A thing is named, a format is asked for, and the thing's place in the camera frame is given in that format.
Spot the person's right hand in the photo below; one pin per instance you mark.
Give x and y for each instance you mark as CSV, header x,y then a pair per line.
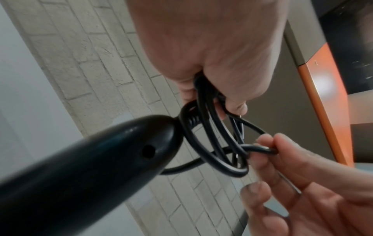
x,y
314,189

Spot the person's left hand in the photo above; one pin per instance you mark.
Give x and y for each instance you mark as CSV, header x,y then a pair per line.
x,y
212,46

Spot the black hair dryer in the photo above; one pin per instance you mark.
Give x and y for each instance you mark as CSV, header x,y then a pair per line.
x,y
87,170

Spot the orange overhead panel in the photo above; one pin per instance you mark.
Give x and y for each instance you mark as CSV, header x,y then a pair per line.
x,y
326,103

